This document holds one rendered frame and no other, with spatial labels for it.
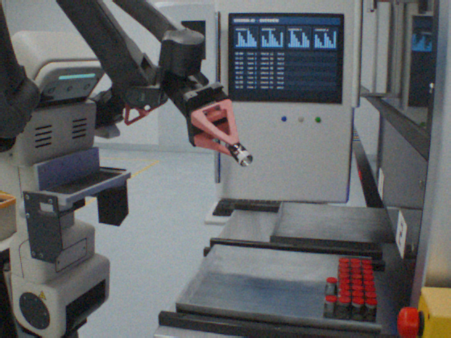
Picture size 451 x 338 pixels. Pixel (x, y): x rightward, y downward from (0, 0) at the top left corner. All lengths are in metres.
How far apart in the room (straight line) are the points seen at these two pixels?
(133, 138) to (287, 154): 5.35
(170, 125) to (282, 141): 5.03
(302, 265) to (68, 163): 0.58
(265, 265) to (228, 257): 0.09
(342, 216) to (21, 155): 0.85
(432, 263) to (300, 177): 1.06
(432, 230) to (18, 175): 0.87
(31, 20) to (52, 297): 6.76
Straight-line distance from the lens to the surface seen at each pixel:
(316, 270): 0.97
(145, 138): 6.76
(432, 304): 0.59
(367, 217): 1.31
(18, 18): 7.82
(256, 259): 0.99
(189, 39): 0.73
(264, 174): 1.64
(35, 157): 1.04
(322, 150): 1.62
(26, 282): 1.16
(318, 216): 1.30
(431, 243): 0.63
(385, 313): 0.85
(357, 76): 1.34
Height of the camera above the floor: 1.31
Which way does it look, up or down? 14 degrees down
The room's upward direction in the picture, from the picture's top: straight up
